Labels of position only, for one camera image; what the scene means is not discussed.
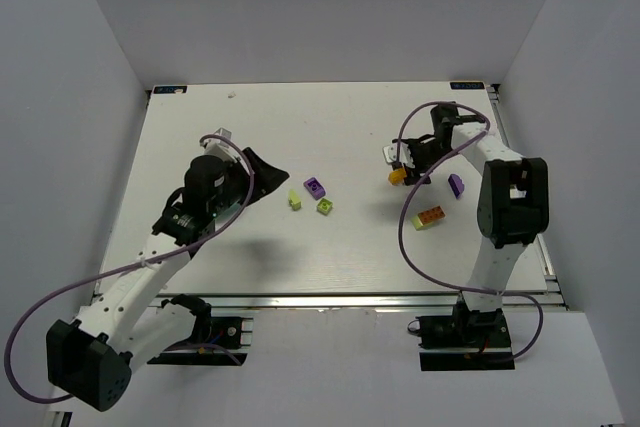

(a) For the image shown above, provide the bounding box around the lime green hollow lego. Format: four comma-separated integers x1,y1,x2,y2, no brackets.
316,198,333,216

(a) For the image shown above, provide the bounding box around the orange studded lego brick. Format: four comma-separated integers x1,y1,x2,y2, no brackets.
418,206,446,225

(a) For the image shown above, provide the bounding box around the pale yellow-green lego brick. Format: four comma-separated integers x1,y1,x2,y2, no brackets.
410,215,428,231

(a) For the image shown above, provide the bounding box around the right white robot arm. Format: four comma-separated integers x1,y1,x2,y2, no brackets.
389,101,549,323

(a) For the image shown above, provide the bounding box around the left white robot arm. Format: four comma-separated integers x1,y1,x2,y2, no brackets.
46,145,289,412

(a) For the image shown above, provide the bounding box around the light green lego brick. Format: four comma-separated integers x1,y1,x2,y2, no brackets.
287,189,302,211

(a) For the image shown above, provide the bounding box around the purple curved lego brick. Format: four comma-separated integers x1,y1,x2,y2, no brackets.
448,174,465,199

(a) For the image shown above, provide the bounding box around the purple hollow lego brick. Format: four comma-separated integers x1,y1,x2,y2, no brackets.
303,177,326,200

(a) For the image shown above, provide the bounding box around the right blue corner label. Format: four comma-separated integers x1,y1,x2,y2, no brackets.
449,81,485,90

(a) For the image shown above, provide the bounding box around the blue corner label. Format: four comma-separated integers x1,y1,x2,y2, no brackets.
449,81,485,90
152,85,187,95

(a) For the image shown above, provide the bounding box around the left blue corner label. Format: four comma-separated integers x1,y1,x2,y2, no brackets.
152,85,187,95

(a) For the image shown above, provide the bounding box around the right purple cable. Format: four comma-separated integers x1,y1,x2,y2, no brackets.
397,101,545,361

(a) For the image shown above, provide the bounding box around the purple cable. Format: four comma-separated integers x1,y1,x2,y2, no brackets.
3,134,259,406
397,101,545,361

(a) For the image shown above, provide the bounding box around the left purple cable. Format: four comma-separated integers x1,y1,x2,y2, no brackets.
3,134,259,406

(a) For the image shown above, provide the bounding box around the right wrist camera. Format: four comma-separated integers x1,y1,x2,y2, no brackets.
382,142,414,169

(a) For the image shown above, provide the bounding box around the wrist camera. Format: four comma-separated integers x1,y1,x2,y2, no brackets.
199,128,241,162
382,142,414,169

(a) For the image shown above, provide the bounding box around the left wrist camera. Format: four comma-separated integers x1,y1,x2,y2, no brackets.
199,128,241,162

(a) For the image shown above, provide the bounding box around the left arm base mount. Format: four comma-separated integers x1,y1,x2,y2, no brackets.
147,294,254,367

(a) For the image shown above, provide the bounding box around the aluminium table rail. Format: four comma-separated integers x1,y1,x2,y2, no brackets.
199,276,567,311

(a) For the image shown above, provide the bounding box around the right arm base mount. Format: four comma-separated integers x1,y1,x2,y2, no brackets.
407,301,515,372

